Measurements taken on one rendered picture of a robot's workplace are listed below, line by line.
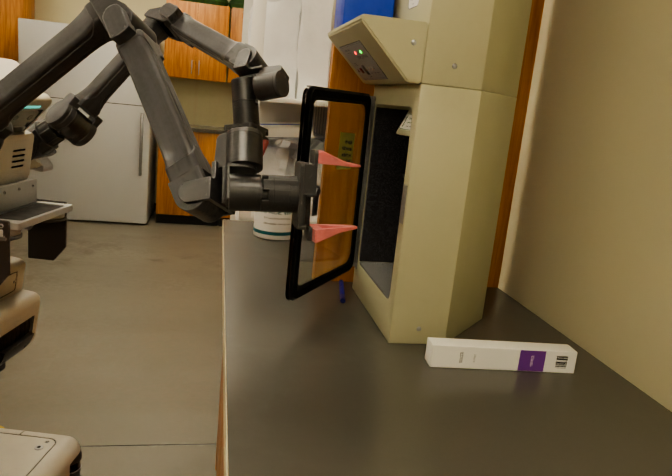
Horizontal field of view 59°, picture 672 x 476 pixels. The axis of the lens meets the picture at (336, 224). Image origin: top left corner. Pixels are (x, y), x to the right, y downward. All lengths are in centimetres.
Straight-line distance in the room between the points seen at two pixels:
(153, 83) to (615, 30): 90
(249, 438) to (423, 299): 45
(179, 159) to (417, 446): 55
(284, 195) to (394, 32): 33
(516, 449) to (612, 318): 47
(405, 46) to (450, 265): 40
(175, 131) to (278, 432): 49
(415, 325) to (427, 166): 30
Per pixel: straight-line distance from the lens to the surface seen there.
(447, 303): 113
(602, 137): 133
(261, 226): 180
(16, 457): 205
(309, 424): 84
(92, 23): 122
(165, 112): 103
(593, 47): 141
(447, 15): 106
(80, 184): 608
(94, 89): 171
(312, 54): 230
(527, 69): 154
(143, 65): 110
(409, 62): 104
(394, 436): 84
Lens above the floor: 137
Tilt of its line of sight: 12 degrees down
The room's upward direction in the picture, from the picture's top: 6 degrees clockwise
